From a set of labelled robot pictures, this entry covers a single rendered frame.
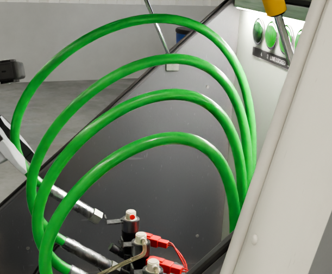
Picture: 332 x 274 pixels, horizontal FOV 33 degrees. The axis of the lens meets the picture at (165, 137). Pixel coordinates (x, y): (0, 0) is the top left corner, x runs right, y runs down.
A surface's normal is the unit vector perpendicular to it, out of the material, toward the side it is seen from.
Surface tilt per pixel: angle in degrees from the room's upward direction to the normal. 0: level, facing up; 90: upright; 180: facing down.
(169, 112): 90
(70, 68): 90
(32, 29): 90
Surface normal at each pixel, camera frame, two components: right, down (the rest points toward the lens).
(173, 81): 0.24, 0.29
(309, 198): -0.93, -0.20
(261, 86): -0.97, 0.03
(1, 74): 0.04, 0.09
